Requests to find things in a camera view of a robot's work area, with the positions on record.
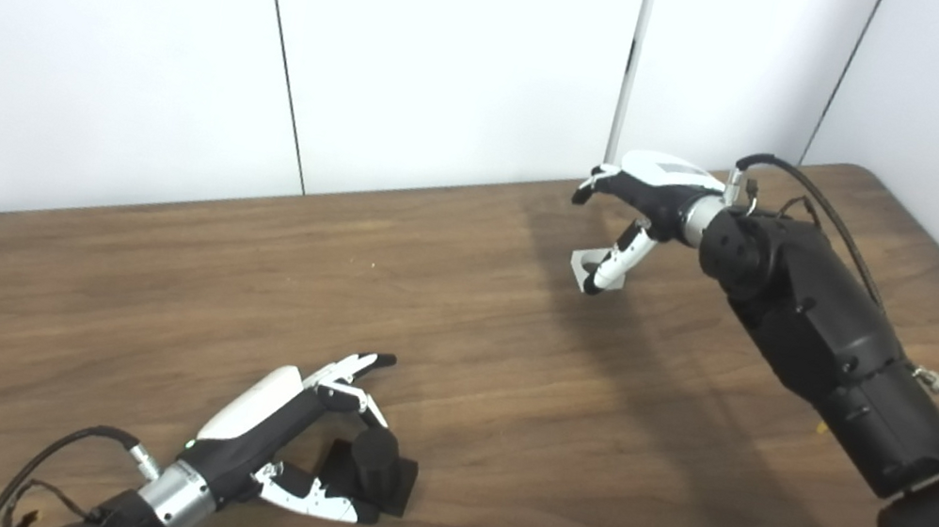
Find black and white left hand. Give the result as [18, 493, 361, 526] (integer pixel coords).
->
[175, 322, 407, 527]

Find thin left arm wires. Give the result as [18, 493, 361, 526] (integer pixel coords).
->
[1, 473, 108, 527]

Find thin arm wires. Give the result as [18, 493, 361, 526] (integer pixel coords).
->
[1, 473, 108, 527]
[775, 191, 827, 231]

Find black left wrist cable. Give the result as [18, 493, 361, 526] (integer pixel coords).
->
[0, 408, 165, 527]

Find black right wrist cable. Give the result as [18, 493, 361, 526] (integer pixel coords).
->
[699, 149, 939, 400]

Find black peg with square base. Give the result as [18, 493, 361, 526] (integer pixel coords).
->
[310, 419, 424, 521]

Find thin right arm wires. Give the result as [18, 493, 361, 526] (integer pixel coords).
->
[775, 191, 827, 231]

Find black and white right hand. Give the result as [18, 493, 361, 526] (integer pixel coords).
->
[557, 139, 730, 315]

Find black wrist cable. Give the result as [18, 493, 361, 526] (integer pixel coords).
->
[0, 408, 165, 527]
[699, 149, 939, 400]

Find white square piece with hole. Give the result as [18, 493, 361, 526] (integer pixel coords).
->
[566, 241, 630, 295]

